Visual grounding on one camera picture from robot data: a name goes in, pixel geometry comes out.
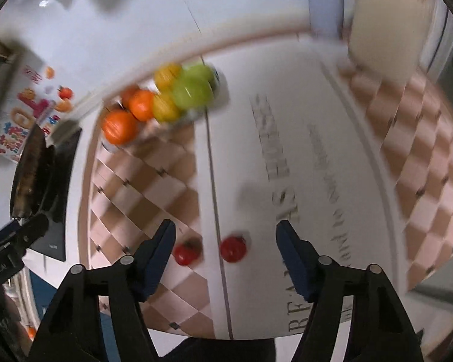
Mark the colourful cereal box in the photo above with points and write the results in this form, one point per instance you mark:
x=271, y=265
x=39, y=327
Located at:
x=30, y=109

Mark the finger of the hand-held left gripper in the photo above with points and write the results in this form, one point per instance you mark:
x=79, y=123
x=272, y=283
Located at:
x=28, y=232

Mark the small orange fruit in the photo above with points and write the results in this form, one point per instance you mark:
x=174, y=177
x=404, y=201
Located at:
x=31, y=332

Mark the yellow citrus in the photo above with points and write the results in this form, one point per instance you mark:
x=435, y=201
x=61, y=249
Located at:
x=166, y=107
x=168, y=75

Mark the cream utensil holder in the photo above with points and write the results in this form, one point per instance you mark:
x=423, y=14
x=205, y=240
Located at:
x=389, y=37

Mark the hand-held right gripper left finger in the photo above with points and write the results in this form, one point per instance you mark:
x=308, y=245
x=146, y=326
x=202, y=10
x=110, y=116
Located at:
x=158, y=260

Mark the black gas stove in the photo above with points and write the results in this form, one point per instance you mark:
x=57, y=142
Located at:
x=58, y=203

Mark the black wok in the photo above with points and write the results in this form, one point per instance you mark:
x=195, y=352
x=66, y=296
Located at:
x=30, y=173

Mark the grey spray can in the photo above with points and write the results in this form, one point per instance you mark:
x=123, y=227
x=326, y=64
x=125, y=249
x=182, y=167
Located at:
x=322, y=3

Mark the checkered table mat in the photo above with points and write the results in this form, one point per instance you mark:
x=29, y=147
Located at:
x=249, y=158

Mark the green apple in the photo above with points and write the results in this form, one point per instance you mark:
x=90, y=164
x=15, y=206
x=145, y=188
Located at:
x=202, y=72
x=190, y=91

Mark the red cherry tomato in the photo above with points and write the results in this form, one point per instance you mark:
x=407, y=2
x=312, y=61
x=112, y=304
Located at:
x=233, y=249
x=185, y=253

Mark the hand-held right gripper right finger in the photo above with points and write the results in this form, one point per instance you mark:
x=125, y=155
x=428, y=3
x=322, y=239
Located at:
x=294, y=260

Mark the orange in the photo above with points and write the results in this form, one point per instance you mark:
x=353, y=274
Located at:
x=141, y=105
x=120, y=126

